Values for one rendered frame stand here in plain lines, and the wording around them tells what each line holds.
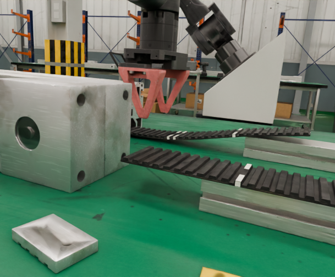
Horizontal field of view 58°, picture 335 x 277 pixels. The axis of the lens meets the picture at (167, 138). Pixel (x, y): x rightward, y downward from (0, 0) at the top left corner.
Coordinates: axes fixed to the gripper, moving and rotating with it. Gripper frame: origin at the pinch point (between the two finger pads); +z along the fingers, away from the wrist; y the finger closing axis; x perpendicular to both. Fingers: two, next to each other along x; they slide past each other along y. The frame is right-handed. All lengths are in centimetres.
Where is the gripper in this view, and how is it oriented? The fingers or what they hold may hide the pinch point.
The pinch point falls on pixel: (154, 110)
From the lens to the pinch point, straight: 49.4
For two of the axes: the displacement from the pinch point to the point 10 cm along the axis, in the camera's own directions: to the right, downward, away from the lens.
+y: -4.0, 1.9, -8.9
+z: -0.6, 9.7, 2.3
